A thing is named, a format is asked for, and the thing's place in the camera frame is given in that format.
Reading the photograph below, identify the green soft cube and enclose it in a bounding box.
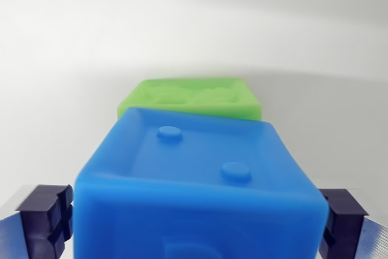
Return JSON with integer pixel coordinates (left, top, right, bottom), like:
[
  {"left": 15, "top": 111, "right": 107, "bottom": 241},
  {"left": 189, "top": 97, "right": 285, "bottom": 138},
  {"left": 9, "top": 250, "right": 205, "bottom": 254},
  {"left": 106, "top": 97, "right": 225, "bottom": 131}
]
[{"left": 117, "top": 78, "right": 263, "bottom": 121}]

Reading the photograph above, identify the blue soft cube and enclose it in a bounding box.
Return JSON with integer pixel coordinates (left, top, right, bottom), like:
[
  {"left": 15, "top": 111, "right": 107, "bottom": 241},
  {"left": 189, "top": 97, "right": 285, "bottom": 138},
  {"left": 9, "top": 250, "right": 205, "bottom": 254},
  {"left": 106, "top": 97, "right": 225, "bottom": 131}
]
[{"left": 73, "top": 106, "right": 329, "bottom": 259}]

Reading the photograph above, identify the gripper left finger with black rubber pad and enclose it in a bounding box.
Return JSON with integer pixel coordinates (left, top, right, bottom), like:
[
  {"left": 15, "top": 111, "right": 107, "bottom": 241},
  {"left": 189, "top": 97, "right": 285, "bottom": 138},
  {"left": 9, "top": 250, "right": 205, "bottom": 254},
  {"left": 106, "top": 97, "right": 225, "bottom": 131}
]
[{"left": 0, "top": 184, "right": 75, "bottom": 259}]

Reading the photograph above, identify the gripper right finger with black rubber pad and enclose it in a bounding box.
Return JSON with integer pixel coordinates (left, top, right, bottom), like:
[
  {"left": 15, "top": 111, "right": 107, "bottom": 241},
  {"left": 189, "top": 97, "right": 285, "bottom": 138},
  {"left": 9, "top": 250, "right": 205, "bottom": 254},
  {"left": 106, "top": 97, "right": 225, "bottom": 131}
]
[{"left": 315, "top": 188, "right": 388, "bottom": 259}]

